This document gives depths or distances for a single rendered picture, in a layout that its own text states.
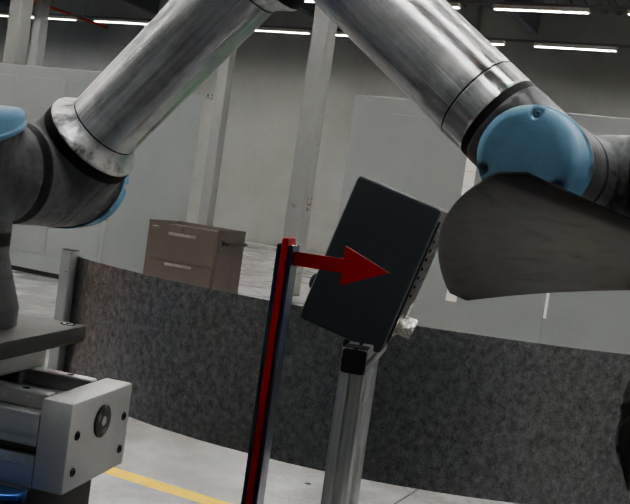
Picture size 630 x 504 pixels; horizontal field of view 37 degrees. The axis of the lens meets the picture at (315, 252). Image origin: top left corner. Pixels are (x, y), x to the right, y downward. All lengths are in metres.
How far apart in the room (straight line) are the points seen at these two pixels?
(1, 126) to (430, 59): 0.48
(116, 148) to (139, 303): 1.63
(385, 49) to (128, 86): 0.38
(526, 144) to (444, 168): 6.22
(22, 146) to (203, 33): 0.23
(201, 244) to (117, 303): 4.58
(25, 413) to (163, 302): 1.68
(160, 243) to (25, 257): 3.61
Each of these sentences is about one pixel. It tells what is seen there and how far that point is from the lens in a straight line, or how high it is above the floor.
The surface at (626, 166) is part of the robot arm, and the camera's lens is 0.82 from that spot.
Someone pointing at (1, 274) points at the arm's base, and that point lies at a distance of 1.05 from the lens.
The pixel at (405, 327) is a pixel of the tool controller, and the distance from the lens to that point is 1.18.
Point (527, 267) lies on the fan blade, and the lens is 0.59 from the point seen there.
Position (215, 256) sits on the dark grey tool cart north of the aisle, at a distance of 7.27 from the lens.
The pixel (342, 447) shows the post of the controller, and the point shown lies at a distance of 1.14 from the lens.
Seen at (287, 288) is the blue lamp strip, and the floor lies 1.16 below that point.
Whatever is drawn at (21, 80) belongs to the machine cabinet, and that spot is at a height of 2.08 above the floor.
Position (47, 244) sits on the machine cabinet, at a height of 0.35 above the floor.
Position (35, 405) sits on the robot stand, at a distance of 0.98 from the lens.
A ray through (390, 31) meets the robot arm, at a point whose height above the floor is 1.36.
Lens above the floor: 1.22
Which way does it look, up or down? 3 degrees down
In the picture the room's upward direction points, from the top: 8 degrees clockwise
